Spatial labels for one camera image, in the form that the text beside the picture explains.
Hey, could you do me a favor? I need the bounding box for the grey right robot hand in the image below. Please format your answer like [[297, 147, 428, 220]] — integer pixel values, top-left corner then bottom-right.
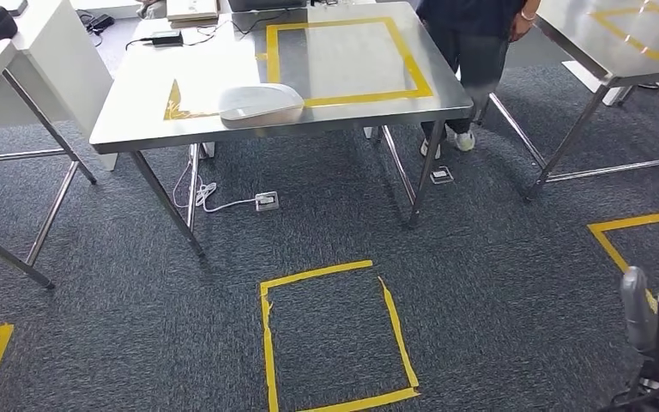
[[619, 265, 659, 354]]

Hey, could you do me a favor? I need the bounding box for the white curved plastic part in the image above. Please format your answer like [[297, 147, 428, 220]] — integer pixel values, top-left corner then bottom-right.
[[217, 82, 306, 130]]

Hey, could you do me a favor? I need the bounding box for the steel workbench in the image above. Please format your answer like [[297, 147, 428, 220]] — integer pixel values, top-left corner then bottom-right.
[[89, 0, 475, 258]]

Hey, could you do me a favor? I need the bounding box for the steel floor socket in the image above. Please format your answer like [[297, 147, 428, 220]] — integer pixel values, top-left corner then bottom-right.
[[254, 191, 281, 213], [428, 166, 456, 186]]

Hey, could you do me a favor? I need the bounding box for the person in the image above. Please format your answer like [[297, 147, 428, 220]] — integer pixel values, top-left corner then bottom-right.
[[414, 0, 537, 161]]

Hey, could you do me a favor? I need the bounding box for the yellow floor tape square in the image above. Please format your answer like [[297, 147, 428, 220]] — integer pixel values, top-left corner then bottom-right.
[[259, 259, 421, 412]]

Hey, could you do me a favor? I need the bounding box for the cardboard box with white lid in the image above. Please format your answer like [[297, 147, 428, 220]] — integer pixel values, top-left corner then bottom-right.
[[166, 0, 220, 24]]

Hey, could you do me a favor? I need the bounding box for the black power adapter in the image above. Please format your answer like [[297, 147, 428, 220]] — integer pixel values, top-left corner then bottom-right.
[[148, 29, 184, 48]]

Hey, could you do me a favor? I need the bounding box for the steel legged table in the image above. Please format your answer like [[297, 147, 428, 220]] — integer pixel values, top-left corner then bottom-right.
[[0, 36, 99, 291]]

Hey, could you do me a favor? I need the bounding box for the black device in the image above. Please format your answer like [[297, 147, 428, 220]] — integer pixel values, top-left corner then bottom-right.
[[76, 8, 116, 36]]

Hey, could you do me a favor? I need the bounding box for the white cabinet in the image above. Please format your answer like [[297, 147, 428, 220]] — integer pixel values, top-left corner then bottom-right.
[[0, 0, 118, 172]]

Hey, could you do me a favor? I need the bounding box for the white floor cable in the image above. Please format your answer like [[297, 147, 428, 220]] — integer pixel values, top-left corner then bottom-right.
[[171, 142, 263, 215]]

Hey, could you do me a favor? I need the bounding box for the black adapter cable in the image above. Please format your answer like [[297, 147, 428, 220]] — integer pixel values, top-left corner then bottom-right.
[[124, 8, 291, 52]]

